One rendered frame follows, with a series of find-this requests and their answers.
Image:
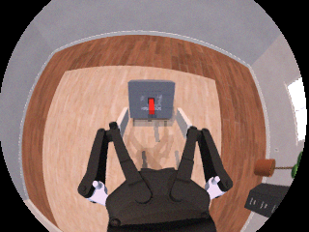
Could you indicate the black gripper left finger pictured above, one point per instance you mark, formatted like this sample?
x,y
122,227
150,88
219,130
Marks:
x,y
92,186

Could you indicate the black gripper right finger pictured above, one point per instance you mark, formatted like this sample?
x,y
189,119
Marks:
x,y
217,180

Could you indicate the red rectangular bar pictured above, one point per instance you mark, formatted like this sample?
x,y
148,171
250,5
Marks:
x,y
152,106

